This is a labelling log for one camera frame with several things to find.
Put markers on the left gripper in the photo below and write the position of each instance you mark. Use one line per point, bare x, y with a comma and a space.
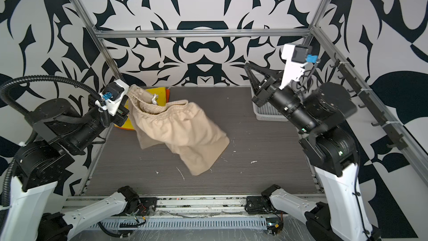
118, 117

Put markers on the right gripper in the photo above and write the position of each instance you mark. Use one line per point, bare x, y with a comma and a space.
271, 86

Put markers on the yellow shorts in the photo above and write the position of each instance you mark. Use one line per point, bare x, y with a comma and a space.
158, 98

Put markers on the beige shorts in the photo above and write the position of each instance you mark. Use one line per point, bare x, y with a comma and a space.
181, 125

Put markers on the orange shorts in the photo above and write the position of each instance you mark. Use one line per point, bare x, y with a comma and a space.
167, 94

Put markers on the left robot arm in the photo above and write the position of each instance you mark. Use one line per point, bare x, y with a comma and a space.
38, 167

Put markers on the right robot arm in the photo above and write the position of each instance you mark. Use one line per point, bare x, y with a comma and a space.
330, 150

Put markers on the white laundry basket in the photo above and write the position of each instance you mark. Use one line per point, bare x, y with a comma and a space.
268, 113

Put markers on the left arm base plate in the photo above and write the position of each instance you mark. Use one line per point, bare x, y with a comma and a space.
143, 206

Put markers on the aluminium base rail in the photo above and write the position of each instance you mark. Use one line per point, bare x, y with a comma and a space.
188, 206

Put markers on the white slotted cable duct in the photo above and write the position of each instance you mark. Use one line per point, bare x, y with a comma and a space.
155, 224

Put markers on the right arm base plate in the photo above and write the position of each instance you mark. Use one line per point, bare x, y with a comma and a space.
257, 205

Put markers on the aluminium cage frame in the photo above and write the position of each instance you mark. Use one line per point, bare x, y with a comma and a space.
415, 154

